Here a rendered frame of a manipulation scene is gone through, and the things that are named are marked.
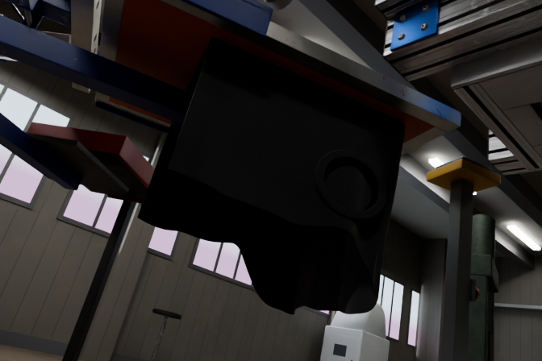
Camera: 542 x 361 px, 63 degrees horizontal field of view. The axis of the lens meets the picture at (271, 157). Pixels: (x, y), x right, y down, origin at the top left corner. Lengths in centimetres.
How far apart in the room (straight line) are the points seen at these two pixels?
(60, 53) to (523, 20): 89
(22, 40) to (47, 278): 424
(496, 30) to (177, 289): 530
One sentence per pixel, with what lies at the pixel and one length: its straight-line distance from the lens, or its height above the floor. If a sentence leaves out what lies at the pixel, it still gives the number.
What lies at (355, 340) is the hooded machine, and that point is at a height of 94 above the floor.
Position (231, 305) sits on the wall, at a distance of 629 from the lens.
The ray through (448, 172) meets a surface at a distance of 123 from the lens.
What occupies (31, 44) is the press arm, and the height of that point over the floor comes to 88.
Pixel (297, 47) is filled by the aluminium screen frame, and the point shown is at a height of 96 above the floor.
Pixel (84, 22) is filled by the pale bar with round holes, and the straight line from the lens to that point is 115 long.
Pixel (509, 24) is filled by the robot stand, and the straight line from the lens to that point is 81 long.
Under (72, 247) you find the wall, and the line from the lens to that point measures 526.
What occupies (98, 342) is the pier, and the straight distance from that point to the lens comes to 532.
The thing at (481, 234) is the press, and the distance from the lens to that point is 746.
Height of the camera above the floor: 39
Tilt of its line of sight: 24 degrees up
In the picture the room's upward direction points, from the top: 14 degrees clockwise
